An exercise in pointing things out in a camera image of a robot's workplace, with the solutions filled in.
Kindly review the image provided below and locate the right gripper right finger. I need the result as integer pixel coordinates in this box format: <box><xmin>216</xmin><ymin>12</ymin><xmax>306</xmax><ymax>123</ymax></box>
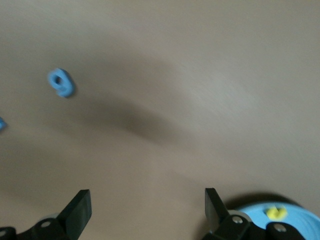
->
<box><xmin>201</xmin><ymin>188</ymin><xmax>307</xmax><ymax>240</ymax></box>

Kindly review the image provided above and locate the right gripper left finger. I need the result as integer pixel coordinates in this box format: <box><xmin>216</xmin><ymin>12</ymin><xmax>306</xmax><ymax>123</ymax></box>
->
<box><xmin>0</xmin><ymin>189</ymin><xmax>93</xmax><ymax>240</ymax></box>

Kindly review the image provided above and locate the yellow foam letter u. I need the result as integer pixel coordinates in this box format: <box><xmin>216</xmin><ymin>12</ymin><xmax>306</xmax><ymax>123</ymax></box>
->
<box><xmin>265</xmin><ymin>205</ymin><xmax>288</xmax><ymax>221</ymax></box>

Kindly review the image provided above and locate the blue foam letter g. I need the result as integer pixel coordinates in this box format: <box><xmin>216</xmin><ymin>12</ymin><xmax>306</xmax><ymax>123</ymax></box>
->
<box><xmin>46</xmin><ymin>67</ymin><xmax>76</xmax><ymax>99</ymax></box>

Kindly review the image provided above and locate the blue plate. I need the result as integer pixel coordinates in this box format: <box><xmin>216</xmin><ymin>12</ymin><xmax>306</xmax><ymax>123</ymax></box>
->
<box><xmin>233</xmin><ymin>202</ymin><xmax>320</xmax><ymax>240</ymax></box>

